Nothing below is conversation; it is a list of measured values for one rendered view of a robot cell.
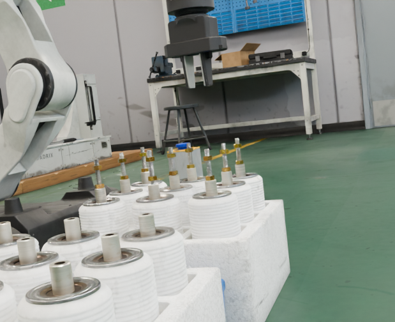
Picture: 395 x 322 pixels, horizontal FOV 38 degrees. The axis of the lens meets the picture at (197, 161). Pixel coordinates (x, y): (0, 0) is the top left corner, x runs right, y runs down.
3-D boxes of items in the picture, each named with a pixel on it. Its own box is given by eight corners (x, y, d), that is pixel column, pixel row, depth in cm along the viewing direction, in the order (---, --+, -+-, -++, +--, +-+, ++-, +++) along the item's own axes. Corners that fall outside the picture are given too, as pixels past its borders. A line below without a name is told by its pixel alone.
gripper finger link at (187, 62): (196, 87, 111) (193, 55, 110) (188, 88, 108) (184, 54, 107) (189, 88, 111) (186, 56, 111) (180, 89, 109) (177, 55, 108)
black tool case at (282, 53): (252, 66, 593) (251, 56, 592) (294, 61, 583) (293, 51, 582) (248, 65, 560) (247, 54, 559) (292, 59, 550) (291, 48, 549)
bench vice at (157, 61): (163, 78, 602) (159, 55, 600) (178, 76, 596) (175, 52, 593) (145, 78, 564) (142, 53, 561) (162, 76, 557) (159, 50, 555)
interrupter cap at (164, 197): (159, 204, 109) (158, 200, 109) (128, 204, 113) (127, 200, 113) (181, 197, 115) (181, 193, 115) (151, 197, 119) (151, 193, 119)
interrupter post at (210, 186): (210, 199, 109) (208, 181, 109) (203, 197, 111) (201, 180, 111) (221, 196, 110) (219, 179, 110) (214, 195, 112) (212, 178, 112)
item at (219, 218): (214, 299, 106) (203, 202, 104) (189, 288, 114) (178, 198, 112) (256, 286, 110) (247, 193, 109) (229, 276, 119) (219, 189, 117)
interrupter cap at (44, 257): (-15, 274, 71) (-16, 268, 71) (20, 257, 79) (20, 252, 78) (38, 272, 69) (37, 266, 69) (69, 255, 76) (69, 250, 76)
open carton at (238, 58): (230, 71, 617) (228, 49, 615) (263, 65, 595) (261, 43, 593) (215, 71, 593) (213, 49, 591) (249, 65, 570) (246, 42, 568)
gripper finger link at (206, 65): (202, 86, 106) (198, 52, 106) (210, 85, 109) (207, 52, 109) (210, 85, 106) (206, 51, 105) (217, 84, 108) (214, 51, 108)
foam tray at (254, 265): (66, 335, 115) (53, 248, 114) (143, 275, 152) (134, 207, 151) (256, 339, 103) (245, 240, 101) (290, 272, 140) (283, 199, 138)
